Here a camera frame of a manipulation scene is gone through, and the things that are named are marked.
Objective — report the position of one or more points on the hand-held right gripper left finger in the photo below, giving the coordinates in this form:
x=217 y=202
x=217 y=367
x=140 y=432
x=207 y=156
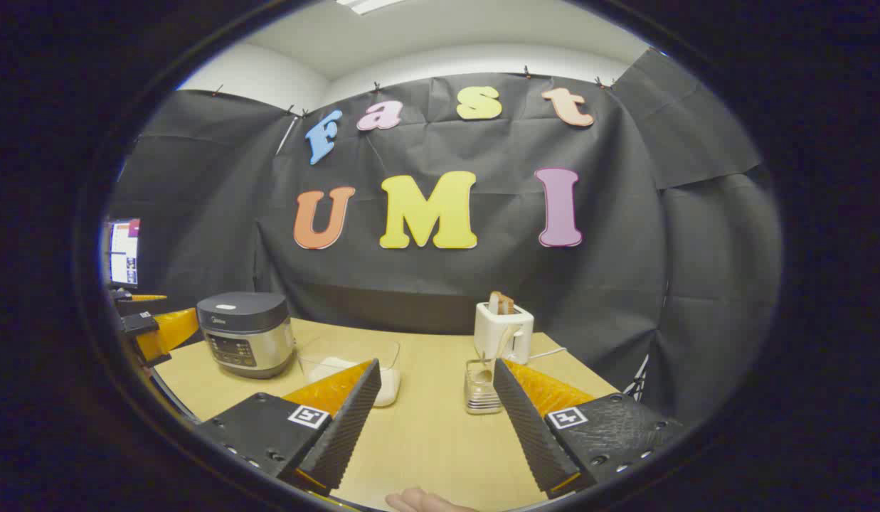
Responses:
x=343 y=427

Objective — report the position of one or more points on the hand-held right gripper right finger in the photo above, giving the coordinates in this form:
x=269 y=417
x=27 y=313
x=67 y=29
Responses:
x=532 y=434

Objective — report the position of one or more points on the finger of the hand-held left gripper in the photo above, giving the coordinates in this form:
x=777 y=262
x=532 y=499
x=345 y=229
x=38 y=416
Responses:
x=171 y=331
x=144 y=306

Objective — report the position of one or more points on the clear chopstick holder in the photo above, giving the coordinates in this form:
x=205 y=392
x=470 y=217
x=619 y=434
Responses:
x=479 y=398

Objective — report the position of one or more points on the grey silver rice cooker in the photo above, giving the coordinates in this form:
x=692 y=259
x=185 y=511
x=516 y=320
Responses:
x=244 y=334

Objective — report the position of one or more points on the wooden spoon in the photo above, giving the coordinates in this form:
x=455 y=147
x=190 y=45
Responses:
x=509 y=338

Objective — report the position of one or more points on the clear plastic rice container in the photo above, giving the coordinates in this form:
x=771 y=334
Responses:
x=347 y=350

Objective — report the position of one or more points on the computer monitor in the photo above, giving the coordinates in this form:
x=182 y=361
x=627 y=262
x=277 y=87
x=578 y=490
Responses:
x=124 y=252

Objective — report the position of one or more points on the white toaster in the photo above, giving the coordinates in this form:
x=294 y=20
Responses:
x=491 y=334

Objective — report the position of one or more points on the white backdrop stand legs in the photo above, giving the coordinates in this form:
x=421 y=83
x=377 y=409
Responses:
x=637 y=377

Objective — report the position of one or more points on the toasted bread slice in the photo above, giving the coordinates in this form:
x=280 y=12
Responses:
x=508 y=304
x=494 y=302

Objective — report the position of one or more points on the black backdrop cloth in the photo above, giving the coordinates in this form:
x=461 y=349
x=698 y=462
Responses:
x=482 y=284

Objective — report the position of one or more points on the ceiling light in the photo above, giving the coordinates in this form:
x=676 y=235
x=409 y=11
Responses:
x=368 y=4

